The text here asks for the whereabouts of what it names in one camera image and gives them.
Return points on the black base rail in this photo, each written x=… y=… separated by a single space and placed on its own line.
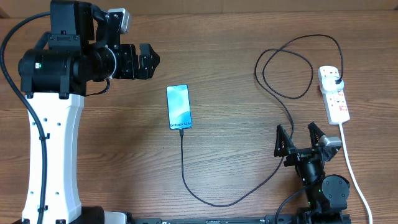
x=217 y=221

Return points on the blue Samsung Galaxy smartphone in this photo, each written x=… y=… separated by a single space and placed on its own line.
x=179 y=111

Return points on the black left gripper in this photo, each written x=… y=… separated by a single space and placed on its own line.
x=130 y=70

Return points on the white USB charger plug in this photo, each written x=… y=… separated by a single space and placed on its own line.
x=329 y=85

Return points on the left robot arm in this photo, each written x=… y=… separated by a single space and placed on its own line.
x=82 y=46

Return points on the white power strip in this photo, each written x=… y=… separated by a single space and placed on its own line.
x=335 y=103

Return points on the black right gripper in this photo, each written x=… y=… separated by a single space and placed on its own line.
x=286 y=146

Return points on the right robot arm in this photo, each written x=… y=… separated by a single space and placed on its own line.
x=326 y=194

